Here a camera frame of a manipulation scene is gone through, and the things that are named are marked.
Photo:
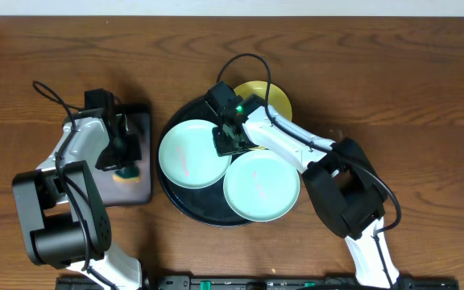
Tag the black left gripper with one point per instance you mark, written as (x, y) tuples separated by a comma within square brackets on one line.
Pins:
[(135, 149)]

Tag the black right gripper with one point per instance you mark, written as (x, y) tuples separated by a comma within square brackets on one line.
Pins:
[(222, 149)]

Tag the green yellow sponge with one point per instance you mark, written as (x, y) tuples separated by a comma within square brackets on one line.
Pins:
[(127, 174)]

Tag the mint green plate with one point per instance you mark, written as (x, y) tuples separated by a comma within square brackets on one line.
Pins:
[(188, 157), (260, 186)]

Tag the yellow plate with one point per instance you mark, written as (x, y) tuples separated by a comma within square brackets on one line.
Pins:
[(277, 97)]

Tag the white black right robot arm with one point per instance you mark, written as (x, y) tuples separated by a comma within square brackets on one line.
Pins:
[(346, 192)]

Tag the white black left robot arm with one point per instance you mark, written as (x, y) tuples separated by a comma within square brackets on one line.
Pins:
[(61, 213)]

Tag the black rectangular water tray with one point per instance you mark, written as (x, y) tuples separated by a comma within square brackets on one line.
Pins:
[(115, 193)]

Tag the round black tray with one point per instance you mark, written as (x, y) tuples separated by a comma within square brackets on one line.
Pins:
[(207, 205)]

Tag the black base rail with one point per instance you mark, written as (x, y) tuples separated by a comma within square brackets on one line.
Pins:
[(181, 282)]

